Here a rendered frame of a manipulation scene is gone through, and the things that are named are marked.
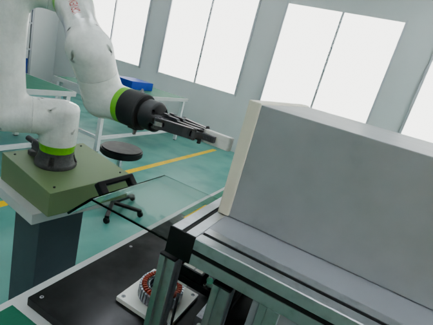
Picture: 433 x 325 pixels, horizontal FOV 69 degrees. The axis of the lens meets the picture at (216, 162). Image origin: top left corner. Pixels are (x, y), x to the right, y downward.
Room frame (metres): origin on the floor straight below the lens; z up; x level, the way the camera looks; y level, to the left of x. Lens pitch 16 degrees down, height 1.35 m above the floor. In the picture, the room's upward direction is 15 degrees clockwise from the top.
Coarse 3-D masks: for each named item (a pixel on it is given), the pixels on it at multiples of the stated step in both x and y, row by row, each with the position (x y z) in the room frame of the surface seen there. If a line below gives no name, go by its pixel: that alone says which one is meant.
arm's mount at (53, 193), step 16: (80, 144) 1.35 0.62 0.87; (16, 160) 1.07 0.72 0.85; (32, 160) 1.10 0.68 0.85; (80, 160) 1.21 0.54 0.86; (96, 160) 1.25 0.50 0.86; (16, 176) 1.03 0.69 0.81; (32, 176) 0.99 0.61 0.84; (48, 176) 1.02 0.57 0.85; (64, 176) 1.05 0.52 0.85; (80, 176) 1.08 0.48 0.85; (96, 176) 1.12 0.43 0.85; (112, 176) 1.15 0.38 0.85; (32, 192) 0.98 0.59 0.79; (48, 192) 0.93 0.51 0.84; (64, 192) 0.97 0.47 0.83; (80, 192) 1.02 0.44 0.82; (96, 192) 1.08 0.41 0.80; (48, 208) 0.92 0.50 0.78; (64, 208) 0.97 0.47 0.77
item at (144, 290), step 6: (156, 270) 0.71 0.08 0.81; (144, 276) 0.68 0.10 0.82; (150, 276) 0.68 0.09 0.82; (144, 282) 0.65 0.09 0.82; (150, 282) 0.67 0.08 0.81; (144, 288) 0.63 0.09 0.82; (150, 288) 0.64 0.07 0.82; (180, 288) 0.67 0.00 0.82; (138, 294) 0.64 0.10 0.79; (144, 294) 0.62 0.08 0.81; (150, 294) 0.62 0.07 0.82; (174, 294) 0.64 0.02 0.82; (180, 294) 0.65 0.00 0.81; (144, 300) 0.62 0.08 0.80; (174, 300) 0.63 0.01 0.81; (180, 300) 0.66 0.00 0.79
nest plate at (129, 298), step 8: (128, 288) 0.66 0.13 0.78; (136, 288) 0.67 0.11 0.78; (184, 288) 0.72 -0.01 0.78; (120, 296) 0.63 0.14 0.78; (128, 296) 0.64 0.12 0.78; (136, 296) 0.64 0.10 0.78; (184, 296) 0.69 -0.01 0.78; (192, 296) 0.70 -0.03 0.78; (128, 304) 0.61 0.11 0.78; (136, 304) 0.62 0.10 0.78; (144, 304) 0.62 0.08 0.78; (184, 304) 0.66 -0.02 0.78; (136, 312) 0.60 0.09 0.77; (144, 312) 0.60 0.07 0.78; (176, 312) 0.63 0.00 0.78; (184, 312) 0.64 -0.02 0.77; (168, 320) 0.60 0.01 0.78; (176, 320) 0.61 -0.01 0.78
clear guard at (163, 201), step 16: (160, 176) 0.74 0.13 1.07; (112, 192) 0.58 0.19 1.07; (128, 192) 0.60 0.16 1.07; (144, 192) 0.63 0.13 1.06; (160, 192) 0.65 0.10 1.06; (176, 192) 0.67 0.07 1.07; (192, 192) 0.70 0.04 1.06; (80, 208) 0.56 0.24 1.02; (112, 208) 0.52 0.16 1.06; (128, 208) 0.54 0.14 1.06; (144, 208) 0.55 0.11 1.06; (160, 208) 0.57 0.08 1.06; (176, 208) 0.59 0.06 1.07; (192, 208) 0.61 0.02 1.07; (144, 224) 0.50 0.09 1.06; (160, 224) 0.51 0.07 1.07
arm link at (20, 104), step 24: (0, 0) 0.94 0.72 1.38; (24, 0) 0.98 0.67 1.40; (0, 24) 0.95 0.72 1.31; (24, 24) 1.00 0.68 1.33; (0, 48) 0.96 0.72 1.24; (24, 48) 1.02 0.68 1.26; (0, 72) 0.96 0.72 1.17; (24, 72) 1.02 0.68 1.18; (0, 96) 0.96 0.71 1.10; (24, 96) 1.02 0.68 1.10; (0, 120) 0.96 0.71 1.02; (24, 120) 1.00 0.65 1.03
